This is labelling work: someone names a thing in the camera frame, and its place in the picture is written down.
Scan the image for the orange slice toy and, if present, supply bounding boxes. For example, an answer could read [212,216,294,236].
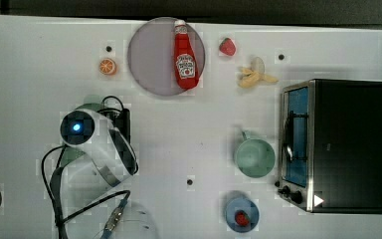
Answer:
[98,58,117,76]

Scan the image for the grey round plate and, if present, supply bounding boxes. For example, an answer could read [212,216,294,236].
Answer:
[126,17,207,98]

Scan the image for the green mug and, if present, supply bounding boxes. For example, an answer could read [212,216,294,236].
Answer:
[234,130,276,178]

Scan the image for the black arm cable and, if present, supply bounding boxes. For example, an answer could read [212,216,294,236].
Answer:
[41,95,139,239]

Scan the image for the black toaster oven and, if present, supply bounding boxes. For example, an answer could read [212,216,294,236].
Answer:
[276,79,382,214]

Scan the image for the red strawberry toy on plate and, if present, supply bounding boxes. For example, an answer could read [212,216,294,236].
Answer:
[235,210,250,227]

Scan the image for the blue small plate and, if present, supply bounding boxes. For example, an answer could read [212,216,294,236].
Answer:
[225,197,260,233]

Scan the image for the red ketchup bottle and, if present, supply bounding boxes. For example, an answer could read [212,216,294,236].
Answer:
[173,20,199,90]

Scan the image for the peeled banana toy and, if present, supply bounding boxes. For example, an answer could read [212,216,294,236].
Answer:
[238,57,279,89]

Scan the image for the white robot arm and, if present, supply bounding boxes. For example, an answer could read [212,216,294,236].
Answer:
[49,109,138,239]

